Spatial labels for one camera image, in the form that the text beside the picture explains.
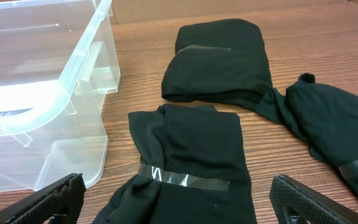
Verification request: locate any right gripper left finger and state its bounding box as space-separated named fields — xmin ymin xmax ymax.
xmin=0 ymin=173 xmax=86 ymax=224

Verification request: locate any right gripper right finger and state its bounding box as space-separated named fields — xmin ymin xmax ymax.
xmin=269 ymin=175 xmax=358 ymax=224

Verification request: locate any black cloth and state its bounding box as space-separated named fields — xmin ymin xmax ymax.
xmin=285 ymin=73 xmax=358 ymax=196
xmin=162 ymin=19 xmax=284 ymax=124
xmin=95 ymin=104 xmax=256 ymax=223

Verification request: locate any clear plastic storage bin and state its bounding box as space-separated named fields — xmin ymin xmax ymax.
xmin=0 ymin=0 xmax=121 ymax=192

